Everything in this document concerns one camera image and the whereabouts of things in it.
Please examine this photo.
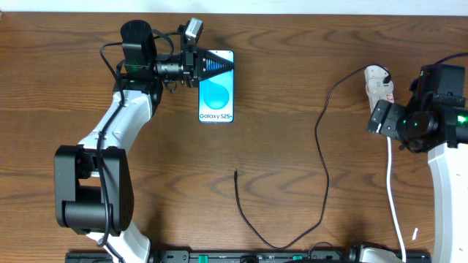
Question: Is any blue Galaxy smartphone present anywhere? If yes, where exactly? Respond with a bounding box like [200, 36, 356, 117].
[198, 70, 235, 123]

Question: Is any black USB charging cable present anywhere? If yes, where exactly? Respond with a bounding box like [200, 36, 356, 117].
[233, 64, 392, 251]

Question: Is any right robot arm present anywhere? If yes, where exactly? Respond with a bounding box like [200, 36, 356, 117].
[367, 62, 467, 262]

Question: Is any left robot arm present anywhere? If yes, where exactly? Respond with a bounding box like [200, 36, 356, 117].
[54, 18, 235, 262]

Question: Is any white USB charger plug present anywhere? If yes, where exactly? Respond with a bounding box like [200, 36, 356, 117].
[364, 65, 391, 93]

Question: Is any white power strip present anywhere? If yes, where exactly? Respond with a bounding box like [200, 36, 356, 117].
[366, 80, 394, 112]

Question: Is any small white paper scrap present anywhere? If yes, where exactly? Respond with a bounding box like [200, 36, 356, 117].
[412, 227, 418, 240]

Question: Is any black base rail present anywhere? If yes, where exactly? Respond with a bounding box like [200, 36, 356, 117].
[64, 249, 431, 263]

